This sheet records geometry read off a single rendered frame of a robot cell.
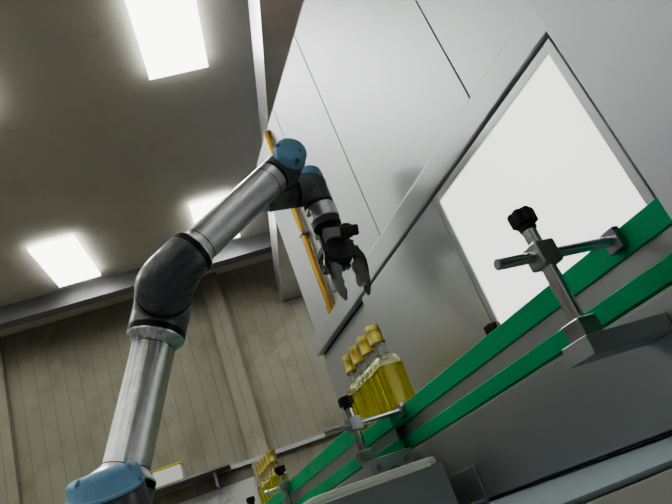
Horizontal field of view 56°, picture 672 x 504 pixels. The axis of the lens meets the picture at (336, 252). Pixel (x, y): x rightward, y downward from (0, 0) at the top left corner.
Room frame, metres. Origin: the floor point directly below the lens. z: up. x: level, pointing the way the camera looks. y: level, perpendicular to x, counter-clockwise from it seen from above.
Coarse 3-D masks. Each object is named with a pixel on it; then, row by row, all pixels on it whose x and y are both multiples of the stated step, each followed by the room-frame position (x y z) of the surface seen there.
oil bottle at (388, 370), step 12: (384, 360) 1.32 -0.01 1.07; (396, 360) 1.33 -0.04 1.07; (372, 372) 1.35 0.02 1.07; (384, 372) 1.31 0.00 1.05; (396, 372) 1.32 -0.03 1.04; (384, 384) 1.32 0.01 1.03; (396, 384) 1.32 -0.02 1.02; (408, 384) 1.33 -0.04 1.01; (384, 396) 1.34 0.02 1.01; (396, 396) 1.31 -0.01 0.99; (408, 396) 1.32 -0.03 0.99; (420, 444) 1.32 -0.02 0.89
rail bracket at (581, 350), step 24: (528, 216) 0.62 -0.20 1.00; (528, 240) 0.62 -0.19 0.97; (552, 240) 0.62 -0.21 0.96; (600, 240) 0.66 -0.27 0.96; (624, 240) 0.67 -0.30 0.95; (504, 264) 0.60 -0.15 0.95; (528, 264) 0.63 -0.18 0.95; (552, 264) 0.62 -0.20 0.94; (552, 288) 0.63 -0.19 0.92; (576, 312) 0.62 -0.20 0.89; (576, 336) 0.62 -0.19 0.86; (600, 336) 0.61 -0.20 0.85; (624, 336) 0.62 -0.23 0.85; (648, 336) 0.63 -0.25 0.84; (576, 360) 0.63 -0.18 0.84
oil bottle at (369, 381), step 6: (366, 372) 1.38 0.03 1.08; (366, 378) 1.39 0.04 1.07; (372, 378) 1.36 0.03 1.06; (366, 384) 1.40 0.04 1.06; (372, 384) 1.37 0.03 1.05; (372, 390) 1.38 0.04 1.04; (378, 390) 1.36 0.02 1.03; (372, 396) 1.39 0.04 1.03; (378, 396) 1.37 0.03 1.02; (372, 402) 1.40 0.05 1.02; (378, 402) 1.37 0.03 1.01; (378, 408) 1.38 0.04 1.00; (384, 408) 1.36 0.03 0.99
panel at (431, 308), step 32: (512, 96) 0.90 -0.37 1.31; (576, 96) 0.81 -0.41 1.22; (608, 128) 0.79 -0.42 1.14; (640, 192) 0.81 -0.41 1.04; (416, 224) 1.26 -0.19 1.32; (448, 224) 1.17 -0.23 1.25; (416, 256) 1.31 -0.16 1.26; (448, 256) 1.21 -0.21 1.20; (384, 288) 1.48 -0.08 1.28; (416, 288) 1.35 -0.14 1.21; (448, 288) 1.25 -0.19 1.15; (480, 288) 1.17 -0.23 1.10; (384, 320) 1.53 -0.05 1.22; (416, 320) 1.40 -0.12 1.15; (448, 320) 1.30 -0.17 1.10; (480, 320) 1.21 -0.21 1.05; (416, 352) 1.46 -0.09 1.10; (448, 352) 1.34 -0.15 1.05; (416, 384) 1.51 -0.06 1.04
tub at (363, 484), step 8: (432, 456) 1.04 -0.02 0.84; (408, 464) 1.01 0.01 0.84; (416, 464) 1.02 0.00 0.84; (424, 464) 1.02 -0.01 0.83; (384, 472) 1.00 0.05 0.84; (392, 472) 1.00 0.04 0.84; (400, 472) 1.00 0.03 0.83; (408, 472) 1.02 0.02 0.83; (360, 480) 0.98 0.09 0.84; (368, 480) 0.98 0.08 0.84; (376, 480) 0.99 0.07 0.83; (384, 480) 1.00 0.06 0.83; (344, 488) 0.96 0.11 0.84; (352, 488) 0.97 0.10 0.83; (360, 488) 0.98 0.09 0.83; (320, 496) 0.95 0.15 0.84; (328, 496) 0.95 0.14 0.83; (336, 496) 0.97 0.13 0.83
